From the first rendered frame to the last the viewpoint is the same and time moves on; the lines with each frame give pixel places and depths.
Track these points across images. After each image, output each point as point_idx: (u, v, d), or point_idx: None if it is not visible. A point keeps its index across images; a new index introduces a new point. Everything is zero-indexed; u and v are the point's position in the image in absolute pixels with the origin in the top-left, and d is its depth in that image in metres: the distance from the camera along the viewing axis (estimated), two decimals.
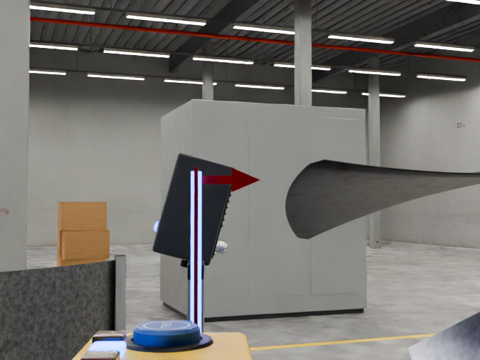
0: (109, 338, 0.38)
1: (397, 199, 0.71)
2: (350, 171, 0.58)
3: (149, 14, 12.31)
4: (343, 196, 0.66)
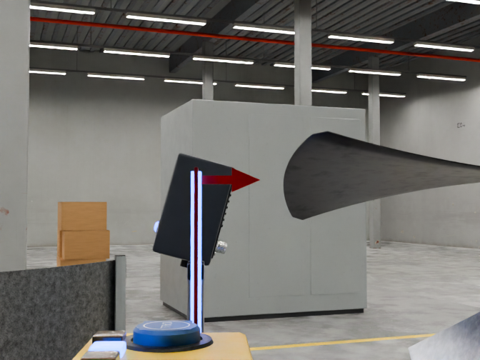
0: (109, 338, 0.38)
1: (396, 188, 0.71)
2: (351, 147, 0.58)
3: (149, 14, 12.31)
4: (342, 176, 0.67)
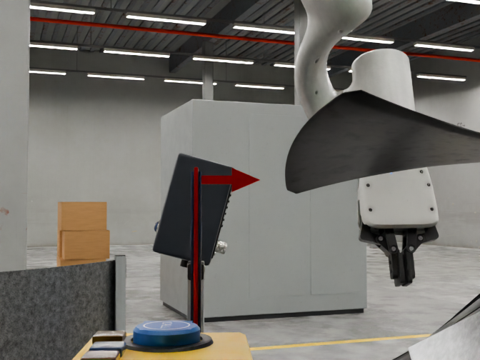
0: (109, 338, 0.38)
1: None
2: None
3: (149, 14, 12.31)
4: None
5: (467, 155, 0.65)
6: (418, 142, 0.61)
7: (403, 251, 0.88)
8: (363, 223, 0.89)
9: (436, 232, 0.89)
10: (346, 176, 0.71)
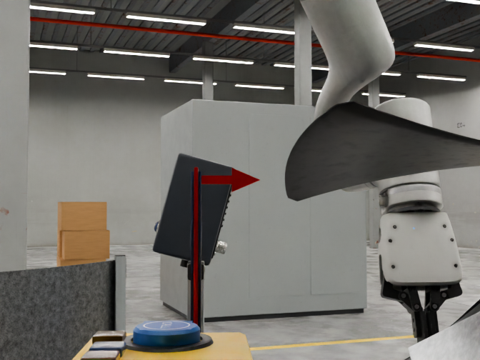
0: (109, 338, 0.38)
1: None
2: None
3: (149, 14, 12.31)
4: None
5: (465, 159, 0.66)
6: (414, 149, 0.62)
7: (427, 308, 0.86)
8: (385, 279, 0.87)
9: (459, 288, 0.87)
10: (346, 183, 0.72)
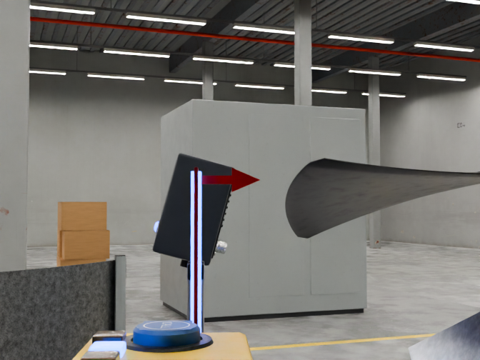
0: (109, 338, 0.38)
1: None
2: None
3: (149, 14, 12.31)
4: None
5: (458, 183, 0.68)
6: (401, 184, 0.64)
7: None
8: None
9: None
10: (351, 216, 0.75)
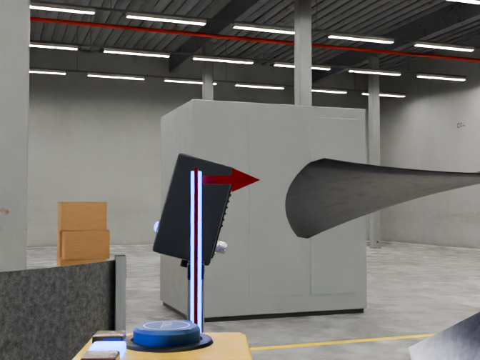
0: (109, 338, 0.38)
1: None
2: None
3: (149, 14, 12.31)
4: None
5: (458, 183, 0.68)
6: (401, 184, 0.64)
7: None
8: None
9: None
10: (351, 216, 0.75)
